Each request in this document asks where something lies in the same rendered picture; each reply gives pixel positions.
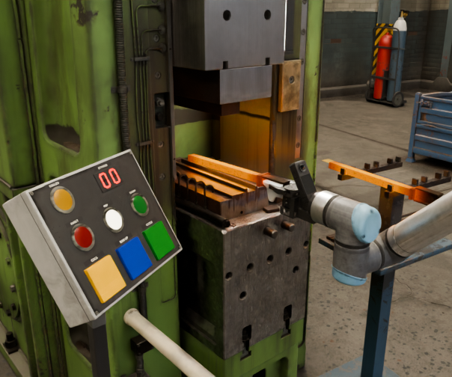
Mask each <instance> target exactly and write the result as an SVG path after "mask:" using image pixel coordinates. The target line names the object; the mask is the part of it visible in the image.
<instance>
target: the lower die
mask: <svg viewBox="0 0 452 377"><path fill-rule="evenodd" d="M197 165H198V164H197ZM201 166H203V165H201ZM203 167H205V166H203ZM205 168H208V167H205ZM209 169H211V170H213V171H217V170H215V169H212V168H209ZM176 171H179V172H180V175H181V174H186V175H187V176H188V178H190V177H194V178H195V179H196V182H198V181H204V183H205V186H206V185H209V184H211V185H213V187H214V192H212V187H211V186H209V187H207V189H206V206H207V209H208V210H209V211H211V212H214V213H215V214H218V215H220V216H222V217H224V218H227V219H228V220H229V219H232V218H236V217H239V216H241V215H245V214H248V213H250V212H254V211H257V210H259V209H262V208H263V207H265V206H268V204H269V199H268V194H267V188H266V187H265V186H261V187H259V186H257V183H255V182H252V181H250V180H246V179H243V178H240V177H236V176H234V175H231V174H227V173H224V172H221V171H217V172H219V173H221V174H225V175H227V176H229V177H233V178H235V179H238V180H241V181H243V182H246V183H249V184H252V185H254V186H255V190H254V191H250V192H248V189H247V188H245V187H243V186H239V185H237V184H235V183H232V182H229V181H227V180H223V179H222V178H219V177H216V176H213V175H212V174H208V173H206V172H203V171H200V170H198V169H196V168H192V167H190V166H188V165H184V164H182V163H180V162H176ZM176 174H177V178H176V179H175V180H174V181H175V195H177V196H178V173H176ZM180 193H181V197H182V198H184V199H186V177H185V176H182V177H181V178H180ZM189 201H190V202H192V203H195V181H194V180H190V181H189ZM197 202H198V205H199V206H201V207H203V208H204V188H203V183H198V185H197ZM241 211H243V213H242V214H240V212H241Z"/></svg>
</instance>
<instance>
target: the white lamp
mask: <svg viewBox="0 0 452 377"><path fill-rule="evenodd" d="M106 220H107V223H108V225H109V226H110V227H111V228H113V229H119V228H120V227H121V225H122V220H121V217H120V215H119V214H118V213H117V212H116V211H114V210H109V211H108V212H107V213H106Z"/></svg>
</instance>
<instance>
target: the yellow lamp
mask: <svg viewBox="0 0 452 377"><path fill-rule="evenodd" d="M54 202H55V204H56V205H57V206H58V207H59V208H60V209H63V210H68V209H70V208H71V206H72V205H73V200H72V198H71V196H70V194H69V193H68V192H67V191H65V190H63V189H58V190H57V191H56V192H55V193H54Z"/></svg>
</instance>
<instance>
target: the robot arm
mask: <svg viewBox="0 0 452 377"><path fill-rule="evenodd" d="M290 170H291V173H292V175H293V179H294V180H289V181H290V183H288V185H287V186H284V187H283V185H282V184H280V183H275V182H273V181H270V180H264V181H263V184H264V185H265V187H266V188H267V194H268V199H269V201H270V202H273V201H274V200H275V198H276V197H279V198H281V199H283V200H282V206H280V214H282V215H285V216H287V217H289V218H292V219H294V218H300V219H302V220H304V221H307V222H309V223H311V224H316V223H318V224H321V225H324V226H326V227H328V228H331V229H333V230H335V243H334V252H333V260H332V276H333V277H334V279H335V280H337V281H339V282H340V283H343V284H346V285H350V286H360V285H362V284H364V283H365V282H366V280H367V274H369V273H371V272H374V271H377V270H379V269H382V268H385V267H387V266H391V265H394V264H396V263H401V262H403V261H405V260H406V259H407V258H409V257H410V256H411V255H413V254H414V253H415V252H417V251H419V250H421V249H422V248H425V247H427V246H428V245H431V244H433V243H434V242H437V241H439V240H440V239H442V238H444V237H446V236H448V235H450V234H452V191H450V192H449V193H447V194H446V195H444V196H442V197H440V198H439V199H438V200H435V201H434V202H432V203H431V204H429V205H428V206H425V207H424V208H423V209H421V210H419V211H417V212H416V213H414V214H413V215H410V216H409V217H408V218H406V219H404V220H403V221H401V222H400V223H398V224H396V225H393V226H391V227H389V228H388V229H386V230H384V231H383V232H381V233H379V229H380V228H381V216H380V214H379V212H378V210H377V209H375V208H373V207H372V206H369V205H367V204H366V203H360V202H358V201H355V200H351V199H349V198H347V197H343V196H340V195H338V194H335V193H332V192H330V191H322V192H317V190H316V187H315V185H314V181H313V180H312V177H311V174H310V171H309V170H308V166H307V164H306V161H305V160H301V161H297V162H294V163H293V164H291V165H290ZM286 180H287V179H286ZM284 209H285V212H290V215H286V214H284ZM295 212H296V215H295V216H294V213H295Z"/></svg>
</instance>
